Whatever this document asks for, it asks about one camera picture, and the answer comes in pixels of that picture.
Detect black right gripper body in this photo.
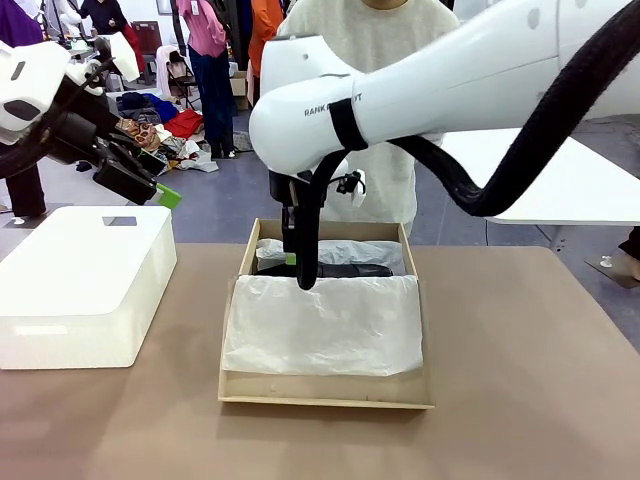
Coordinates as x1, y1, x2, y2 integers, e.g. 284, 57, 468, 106
268, 169, 330, 209

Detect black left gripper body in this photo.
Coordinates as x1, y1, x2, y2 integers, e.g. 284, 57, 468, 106
48, 110, 122, 167

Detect black leather shoe with buckle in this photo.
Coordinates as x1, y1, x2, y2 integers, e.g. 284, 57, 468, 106
255, 261, 397, 280

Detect white tissue paper sheet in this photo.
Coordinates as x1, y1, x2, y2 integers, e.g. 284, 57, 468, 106
221, 238, 426, 378

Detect brown cardboard shoe box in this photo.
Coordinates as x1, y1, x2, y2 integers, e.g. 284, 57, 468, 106
217, 216, 436, 411

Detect small cardboard box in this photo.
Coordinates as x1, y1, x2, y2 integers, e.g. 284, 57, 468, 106
228, 71, 252, 112

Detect white plastic storage box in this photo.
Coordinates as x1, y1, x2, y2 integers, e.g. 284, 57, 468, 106
0, 205, 179, 372

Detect pile of colourful clothes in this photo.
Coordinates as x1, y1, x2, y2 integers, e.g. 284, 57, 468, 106
116, 91, 221, 174

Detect folding chair with clothes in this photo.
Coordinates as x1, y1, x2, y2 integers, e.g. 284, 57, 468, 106
155, 44, 202, 110

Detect bystander in black top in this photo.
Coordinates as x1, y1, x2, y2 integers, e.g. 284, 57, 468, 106
77, 0, 149, 77

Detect bystander in pink top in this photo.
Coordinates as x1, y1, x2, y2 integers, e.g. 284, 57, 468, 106
178, 0, 239, 160

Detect bystander in purple top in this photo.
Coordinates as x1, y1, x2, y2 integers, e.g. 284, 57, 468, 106
0, 0, 50, 220

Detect bystander in orange top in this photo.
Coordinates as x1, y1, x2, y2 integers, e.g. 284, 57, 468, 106
247, 0, 287, 111

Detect person torso grey sweatshirt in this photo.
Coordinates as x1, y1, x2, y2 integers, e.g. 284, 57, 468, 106
276, 0, 462, 237

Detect white table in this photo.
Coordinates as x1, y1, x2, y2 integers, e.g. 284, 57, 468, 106
434, 127, 640, 225

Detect bystander leg dark trousers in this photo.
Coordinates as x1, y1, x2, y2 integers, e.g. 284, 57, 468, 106
617, 238, 640, 282

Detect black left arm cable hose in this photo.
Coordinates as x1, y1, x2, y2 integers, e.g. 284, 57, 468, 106
0, 44, 117, 180

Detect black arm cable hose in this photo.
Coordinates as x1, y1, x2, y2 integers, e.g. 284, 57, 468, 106
296, 0, 640, 293
0, 44, 117, 180

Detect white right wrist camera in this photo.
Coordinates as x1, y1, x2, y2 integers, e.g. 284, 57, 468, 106
333, 168, 368, 208

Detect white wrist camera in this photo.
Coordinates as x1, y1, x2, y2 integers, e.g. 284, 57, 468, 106
107, 31, 142, 84
333, 168, 368, 208

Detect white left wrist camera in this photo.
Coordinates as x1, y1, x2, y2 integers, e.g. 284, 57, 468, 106
107, 31, 142, 84

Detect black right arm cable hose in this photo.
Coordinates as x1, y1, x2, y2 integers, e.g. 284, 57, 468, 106
296, 0, 640, 293

